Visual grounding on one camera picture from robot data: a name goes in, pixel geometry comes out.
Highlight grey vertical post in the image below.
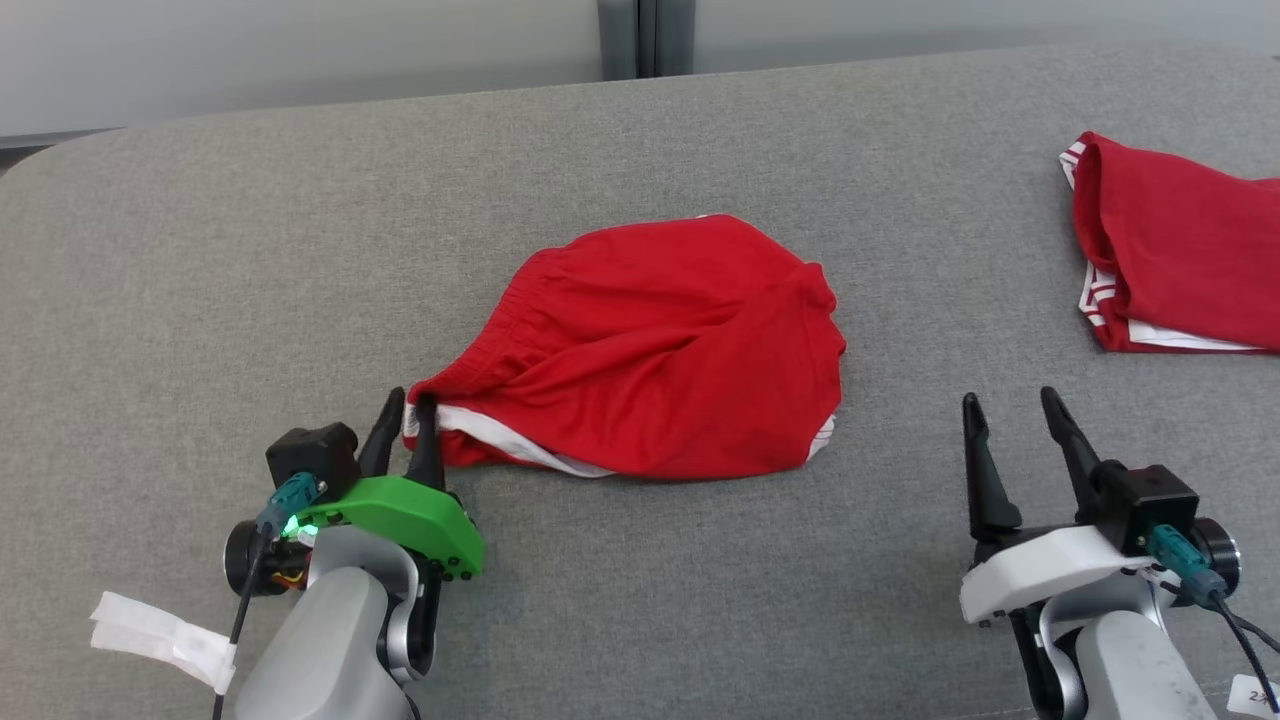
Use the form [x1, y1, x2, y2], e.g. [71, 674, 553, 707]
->
[597, 0, 696, 80]

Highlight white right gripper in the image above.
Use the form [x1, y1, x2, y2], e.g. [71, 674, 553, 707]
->
[957, 385, 1153, 629]

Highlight red white basketball jersey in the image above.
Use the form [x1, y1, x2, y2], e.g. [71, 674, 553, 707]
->
[1058, 131, 1280, 356]

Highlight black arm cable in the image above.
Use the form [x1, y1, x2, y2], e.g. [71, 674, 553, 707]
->
[1146, 523, 1280, 717]
[209, 474, 328, 720]

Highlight grey fabric sofa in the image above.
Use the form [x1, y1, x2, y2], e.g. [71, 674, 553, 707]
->
[0, 40, 1280, 720]

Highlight red shorts white stripes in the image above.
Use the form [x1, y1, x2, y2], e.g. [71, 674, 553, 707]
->
[403, 213, 848, 482]

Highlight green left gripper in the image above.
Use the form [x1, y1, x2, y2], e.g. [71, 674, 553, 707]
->
[297, 386, 487, 582]

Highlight white tape tag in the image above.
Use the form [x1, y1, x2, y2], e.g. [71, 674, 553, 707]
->
[89, 590, 239, 697]

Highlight small white cable label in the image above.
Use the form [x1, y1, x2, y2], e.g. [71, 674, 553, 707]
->
[1227, 672, 1280, 720]

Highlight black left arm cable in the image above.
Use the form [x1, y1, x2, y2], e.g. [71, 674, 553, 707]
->
[209, 474, 328, 720]

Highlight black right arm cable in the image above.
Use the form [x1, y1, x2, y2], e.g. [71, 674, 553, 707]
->
[1146, 523, 1280, 717]

